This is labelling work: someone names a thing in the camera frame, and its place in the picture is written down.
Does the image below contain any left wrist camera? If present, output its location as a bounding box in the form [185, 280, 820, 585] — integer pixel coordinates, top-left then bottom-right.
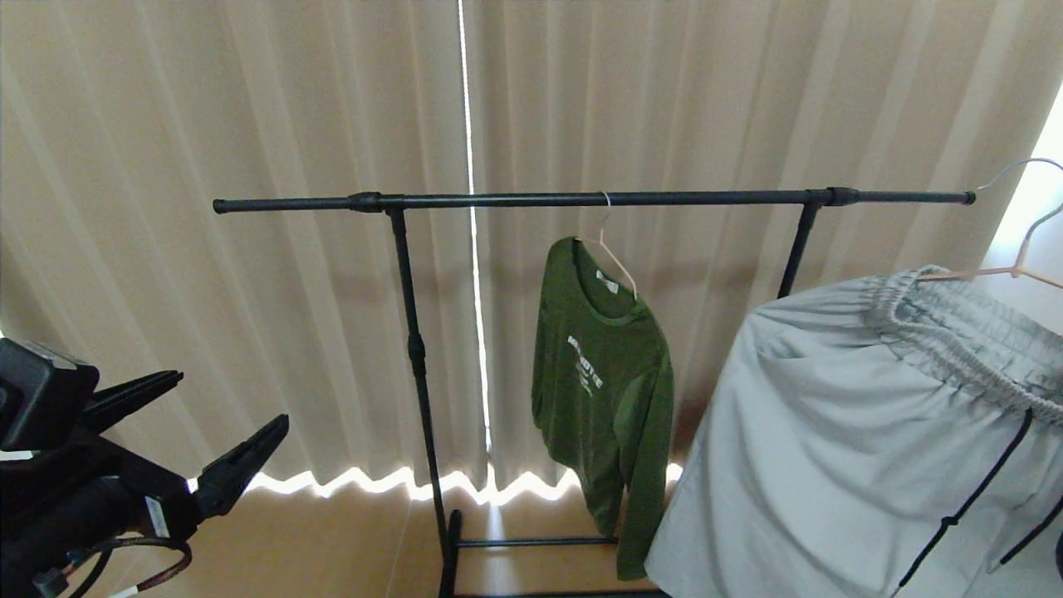
[0, 339, 100, 453]

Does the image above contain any beige curtain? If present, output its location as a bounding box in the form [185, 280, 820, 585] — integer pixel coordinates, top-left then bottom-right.
[0, 0, 1063, 503]

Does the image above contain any pale grey garment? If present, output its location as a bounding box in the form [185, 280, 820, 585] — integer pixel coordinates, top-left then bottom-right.
[644, 266, 1063, 598]

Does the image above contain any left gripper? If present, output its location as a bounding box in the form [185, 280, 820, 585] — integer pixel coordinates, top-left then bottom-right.
[0, 370, 291, 598]

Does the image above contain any black clothes rack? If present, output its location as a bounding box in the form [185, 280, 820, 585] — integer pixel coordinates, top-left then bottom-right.
[212, 187, 977, 598]

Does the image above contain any pink clothes hanger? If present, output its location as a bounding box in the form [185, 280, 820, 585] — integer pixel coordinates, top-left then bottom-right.
[581, 193, 639, 300]
[918, 158, 1063, 292]

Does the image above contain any green long-sleeved shirt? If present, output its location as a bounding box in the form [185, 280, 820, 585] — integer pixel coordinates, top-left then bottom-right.
[531, 237, 675, 582]

